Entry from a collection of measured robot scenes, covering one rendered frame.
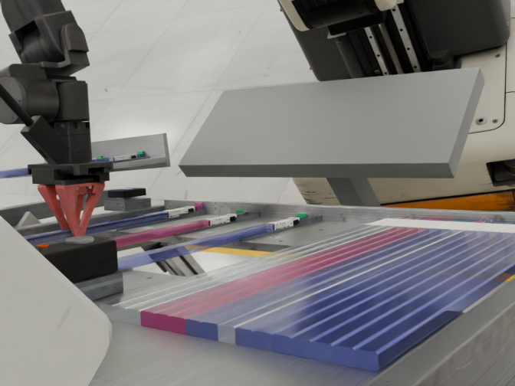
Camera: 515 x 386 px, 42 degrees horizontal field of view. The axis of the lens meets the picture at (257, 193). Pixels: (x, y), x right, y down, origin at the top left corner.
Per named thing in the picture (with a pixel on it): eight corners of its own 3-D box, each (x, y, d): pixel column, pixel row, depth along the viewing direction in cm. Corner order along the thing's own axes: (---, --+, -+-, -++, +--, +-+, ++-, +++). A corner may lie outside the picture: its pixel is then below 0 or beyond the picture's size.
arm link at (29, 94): (82, 23, 87) (38, 47, 92) (11, 11, 78) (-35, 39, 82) (106, 111, 87) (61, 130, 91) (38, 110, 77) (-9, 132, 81)
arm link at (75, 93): (96, 75, 89) (64, 78, 92) (57, 72, 83) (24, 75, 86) (99, 127, 89) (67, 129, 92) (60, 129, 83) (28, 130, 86)
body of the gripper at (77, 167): (76, 179, 83) (72, 119, 83) (26, 178, 89) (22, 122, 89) (116, 175, 89) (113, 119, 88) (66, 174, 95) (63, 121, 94)
